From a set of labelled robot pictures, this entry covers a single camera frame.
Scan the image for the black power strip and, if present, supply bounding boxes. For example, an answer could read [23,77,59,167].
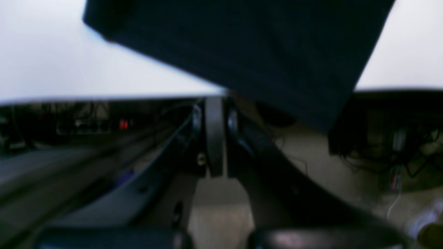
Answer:
[55,118,134,136]

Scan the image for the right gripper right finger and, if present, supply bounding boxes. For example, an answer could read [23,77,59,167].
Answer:
[225,100,408,249]

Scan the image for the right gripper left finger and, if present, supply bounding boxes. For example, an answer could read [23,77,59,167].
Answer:
[35,100,207,249]

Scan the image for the black T-shirt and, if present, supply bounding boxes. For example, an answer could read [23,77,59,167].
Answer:
[83,0,394,133]

